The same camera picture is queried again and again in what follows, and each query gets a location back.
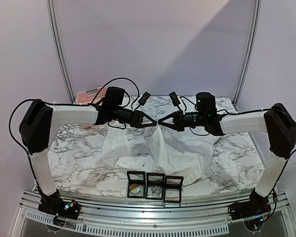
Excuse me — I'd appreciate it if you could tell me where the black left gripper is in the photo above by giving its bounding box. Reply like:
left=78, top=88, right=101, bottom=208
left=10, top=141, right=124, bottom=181
left=112, top=106, right=157, bottom=128

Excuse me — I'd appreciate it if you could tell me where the white button shirt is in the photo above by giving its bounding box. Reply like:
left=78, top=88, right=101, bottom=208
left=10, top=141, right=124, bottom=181
left=102, top=126, right=218, bottom=186

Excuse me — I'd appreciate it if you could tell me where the green red round brooch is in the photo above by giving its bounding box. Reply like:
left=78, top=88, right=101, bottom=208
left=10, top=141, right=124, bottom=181
left=129, top=184, right=144, bottom=197

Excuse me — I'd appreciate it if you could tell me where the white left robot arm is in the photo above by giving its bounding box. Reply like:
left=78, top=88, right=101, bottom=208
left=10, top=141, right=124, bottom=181
left=19, top=86, right=157, bottom=220

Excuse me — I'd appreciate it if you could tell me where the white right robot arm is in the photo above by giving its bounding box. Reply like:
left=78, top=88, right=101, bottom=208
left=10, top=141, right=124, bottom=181
left=158, top=92, right=296, bottom=223

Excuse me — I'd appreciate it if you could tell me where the left black display case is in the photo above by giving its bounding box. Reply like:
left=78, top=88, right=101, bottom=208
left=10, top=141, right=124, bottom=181
left=127, top=171, right=146, bottom=198

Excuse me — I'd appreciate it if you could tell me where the black display case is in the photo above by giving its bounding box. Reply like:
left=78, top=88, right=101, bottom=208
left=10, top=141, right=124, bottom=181
left=145, top=172, right=165, bottom=200
left=163, top=175, right=184, bottom=203
left=127, top=171, right=146, bottom=198

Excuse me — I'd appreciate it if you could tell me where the middle black display case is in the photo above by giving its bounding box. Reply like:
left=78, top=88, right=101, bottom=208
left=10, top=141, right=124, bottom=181
left=145, top=172, right=165, bottom=200

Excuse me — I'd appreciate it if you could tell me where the pink plastic basket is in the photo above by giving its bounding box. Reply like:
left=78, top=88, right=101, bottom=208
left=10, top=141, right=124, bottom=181
left=76, top=85, right=107, bottom=129

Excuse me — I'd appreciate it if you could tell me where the right black display case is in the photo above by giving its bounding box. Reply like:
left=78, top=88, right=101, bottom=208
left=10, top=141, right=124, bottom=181
left=163, top=175, right=184, bottom=203

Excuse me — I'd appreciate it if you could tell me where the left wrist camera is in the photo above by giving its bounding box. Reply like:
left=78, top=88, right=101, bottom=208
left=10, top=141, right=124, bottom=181
left=131, top=92, right=151, bottom=111

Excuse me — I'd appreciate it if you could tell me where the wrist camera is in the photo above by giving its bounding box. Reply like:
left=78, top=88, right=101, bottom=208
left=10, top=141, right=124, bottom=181
left=131, top=92, right=151, bottom=111
left=169, top=91, right=186, bottom=115

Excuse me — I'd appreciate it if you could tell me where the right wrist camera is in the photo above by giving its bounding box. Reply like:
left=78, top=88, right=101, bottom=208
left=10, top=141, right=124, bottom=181
left=169, top=91, right=186, bottom=115

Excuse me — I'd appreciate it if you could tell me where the aluminium front rail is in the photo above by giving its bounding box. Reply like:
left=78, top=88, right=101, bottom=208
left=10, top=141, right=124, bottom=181
left=12, top=191, right=296, bottom=237

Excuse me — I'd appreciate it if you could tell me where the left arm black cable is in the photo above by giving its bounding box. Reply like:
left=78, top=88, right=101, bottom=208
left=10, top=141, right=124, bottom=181
left=7, top=78, right=140, bottom=191

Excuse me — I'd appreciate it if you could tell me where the left aluminium frame post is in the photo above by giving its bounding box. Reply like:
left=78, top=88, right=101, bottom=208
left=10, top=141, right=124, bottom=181
left=46, top=0, right=75, bottom=102

